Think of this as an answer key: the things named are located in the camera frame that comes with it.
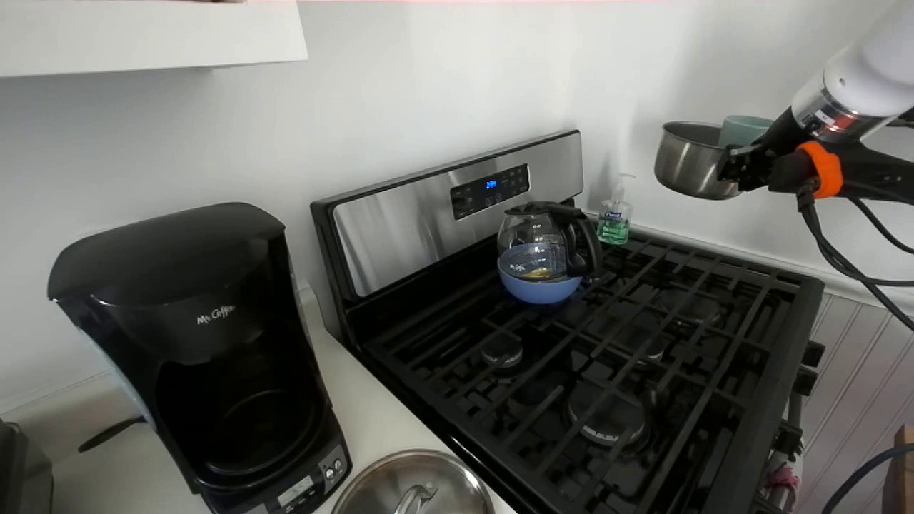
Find black appliance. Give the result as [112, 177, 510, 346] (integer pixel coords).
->
[0, 419, 55, 514]

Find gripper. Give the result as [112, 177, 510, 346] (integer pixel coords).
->
[717, 107, 816, 192]

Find stove burner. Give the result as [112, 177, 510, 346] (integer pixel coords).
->
[627, 334, 673, 362]
[479, 334, 524, 370]
[567, 384, 648, 448]
[657, 288, 723, 323]

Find teal cup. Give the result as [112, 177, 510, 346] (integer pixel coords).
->
[718, 115, 775, 150]

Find black coffee maker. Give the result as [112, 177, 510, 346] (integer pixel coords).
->
[47, 202, 353, 514]

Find wooden furniture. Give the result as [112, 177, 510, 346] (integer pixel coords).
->
[881, 425, 914, 514]

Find silver pot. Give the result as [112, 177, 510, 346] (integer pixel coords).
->
[653, 121, 745, 201]

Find glass coffee carafe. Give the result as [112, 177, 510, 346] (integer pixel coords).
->
[496, 201, 603, 281]

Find black cable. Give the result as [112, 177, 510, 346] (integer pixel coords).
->
[821, 443, 914, 514]
[77, 416, 148, 455]

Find black and steel stove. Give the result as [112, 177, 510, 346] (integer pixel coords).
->
[310, 129, 827, 514]

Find silver pot lid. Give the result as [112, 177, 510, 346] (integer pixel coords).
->
[330, 448, 496, 514]

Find blue bowl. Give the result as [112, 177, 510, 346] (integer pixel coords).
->
[497, 243, 583, 306]

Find pink cloth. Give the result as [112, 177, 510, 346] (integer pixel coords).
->
[765, 463, 802, 495]

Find white wall cabinet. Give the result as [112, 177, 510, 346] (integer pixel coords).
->
[0, 0, 310, 79]

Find green hand sanitizer bottle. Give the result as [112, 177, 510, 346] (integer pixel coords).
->
[596, 173, 636, 246]

